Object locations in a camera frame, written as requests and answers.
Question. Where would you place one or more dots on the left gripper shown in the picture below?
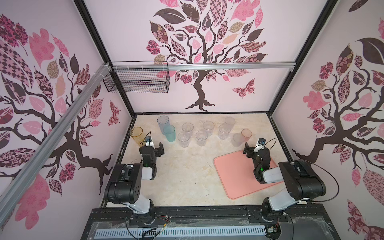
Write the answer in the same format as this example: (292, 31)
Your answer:
(159, 150)

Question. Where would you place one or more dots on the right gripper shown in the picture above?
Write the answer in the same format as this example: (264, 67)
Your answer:
(251, 151)

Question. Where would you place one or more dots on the amber plastic cup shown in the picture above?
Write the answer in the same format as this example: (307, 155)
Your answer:
(137, 134)

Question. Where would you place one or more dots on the pink tray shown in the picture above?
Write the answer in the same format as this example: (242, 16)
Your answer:
(235, 171)

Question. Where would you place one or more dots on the teal plastic cup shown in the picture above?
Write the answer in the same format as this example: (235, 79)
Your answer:
(170, 133)

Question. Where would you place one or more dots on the blue-grey plastic cup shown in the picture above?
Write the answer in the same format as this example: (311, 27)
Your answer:
(163, 121)

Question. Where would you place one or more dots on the clear cup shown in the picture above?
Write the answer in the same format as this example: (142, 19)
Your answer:
(209, 127)
(224, 131)
(188, 128)
(229, 122)
(201, 137)
(183, 139)

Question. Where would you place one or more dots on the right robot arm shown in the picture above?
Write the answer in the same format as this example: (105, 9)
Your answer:
(301, 181)

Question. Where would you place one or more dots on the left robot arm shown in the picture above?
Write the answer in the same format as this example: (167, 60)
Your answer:
(124, 185)

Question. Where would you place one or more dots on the orange-pink cup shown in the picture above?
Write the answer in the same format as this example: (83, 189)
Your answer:
(247, 134)

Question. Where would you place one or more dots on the pale pink cup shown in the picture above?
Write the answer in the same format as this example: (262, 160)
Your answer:
(237, 140)

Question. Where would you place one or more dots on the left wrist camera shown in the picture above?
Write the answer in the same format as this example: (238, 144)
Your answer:
(149, 142)

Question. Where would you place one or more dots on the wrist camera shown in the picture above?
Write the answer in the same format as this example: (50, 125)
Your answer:
(260, 144)
(149, 142)

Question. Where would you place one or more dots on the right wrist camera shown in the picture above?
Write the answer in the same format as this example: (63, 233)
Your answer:
(260, 144)

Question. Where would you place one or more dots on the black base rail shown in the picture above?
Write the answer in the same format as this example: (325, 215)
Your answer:
(299, 222)

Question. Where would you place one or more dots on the black wire basket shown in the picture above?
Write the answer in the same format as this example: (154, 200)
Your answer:
(138, 77)

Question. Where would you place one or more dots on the white slotted cable duct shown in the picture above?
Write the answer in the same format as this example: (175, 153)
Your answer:
(179, 233)

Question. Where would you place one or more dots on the back aluminium rail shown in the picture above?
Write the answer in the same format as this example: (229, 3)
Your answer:
(222, 66)

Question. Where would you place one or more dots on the aluminium rail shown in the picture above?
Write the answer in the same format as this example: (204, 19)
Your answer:
(23, 180)
(222, 66)

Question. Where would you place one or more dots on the left aluminium rail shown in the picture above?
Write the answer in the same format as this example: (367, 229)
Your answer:
(23, 180)

